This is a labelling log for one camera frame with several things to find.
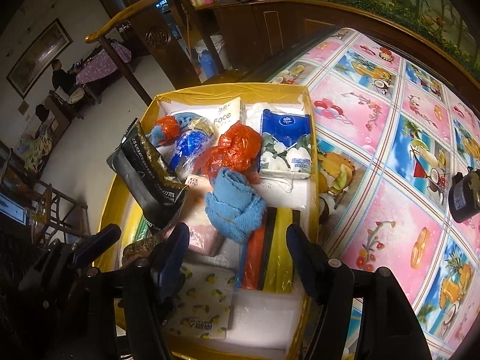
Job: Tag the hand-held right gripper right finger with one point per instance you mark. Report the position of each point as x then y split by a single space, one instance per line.
305 266

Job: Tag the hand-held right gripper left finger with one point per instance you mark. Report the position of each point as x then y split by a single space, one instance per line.
172 257

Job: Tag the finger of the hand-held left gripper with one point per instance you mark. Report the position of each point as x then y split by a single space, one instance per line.
97 242

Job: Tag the pink tissue pack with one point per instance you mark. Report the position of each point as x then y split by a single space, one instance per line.
204 240

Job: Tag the yellow green black sponge pack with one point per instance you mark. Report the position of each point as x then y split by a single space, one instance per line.
270 247

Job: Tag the lemon print tissue pack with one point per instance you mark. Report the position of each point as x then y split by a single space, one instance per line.
202 307

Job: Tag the black packet with gold trim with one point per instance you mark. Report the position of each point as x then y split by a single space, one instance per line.
146 180

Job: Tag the blue knit towel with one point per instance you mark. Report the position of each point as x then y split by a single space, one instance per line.
232 202

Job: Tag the blue clear plastic tissue packet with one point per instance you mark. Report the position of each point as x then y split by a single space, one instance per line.
191 146

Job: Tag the orange plastic bag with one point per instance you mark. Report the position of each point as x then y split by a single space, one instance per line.
232 153

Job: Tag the blue floral tissue pack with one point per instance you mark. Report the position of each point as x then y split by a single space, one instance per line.
287 146

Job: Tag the orange mesh bag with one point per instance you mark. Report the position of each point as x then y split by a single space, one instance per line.
168 127

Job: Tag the blue plush cloth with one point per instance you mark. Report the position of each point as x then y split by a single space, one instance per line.
186 117

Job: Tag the white face towel pack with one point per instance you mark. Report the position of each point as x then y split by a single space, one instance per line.
225 118

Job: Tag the yellow cardboard box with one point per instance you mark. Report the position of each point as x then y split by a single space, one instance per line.
225 89

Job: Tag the plain wooden chair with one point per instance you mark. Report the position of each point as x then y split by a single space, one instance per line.
56 202

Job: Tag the dark cylindrical motor with shaft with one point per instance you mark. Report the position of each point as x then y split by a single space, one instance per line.
465 195

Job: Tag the purple floral tablecloth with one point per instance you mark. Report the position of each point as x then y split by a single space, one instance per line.
101 62

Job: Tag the blue plastic bottle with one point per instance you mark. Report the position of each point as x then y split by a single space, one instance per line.
208 66

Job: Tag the white plastic bucket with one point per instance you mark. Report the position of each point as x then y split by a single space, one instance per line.
217 50

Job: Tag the carved wooden chair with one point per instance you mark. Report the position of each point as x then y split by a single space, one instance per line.
157 39

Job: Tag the dark wooden sideboard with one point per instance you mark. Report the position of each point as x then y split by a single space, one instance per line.
243 26

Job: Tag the framed wall painting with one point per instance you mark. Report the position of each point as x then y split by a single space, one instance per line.
39 56

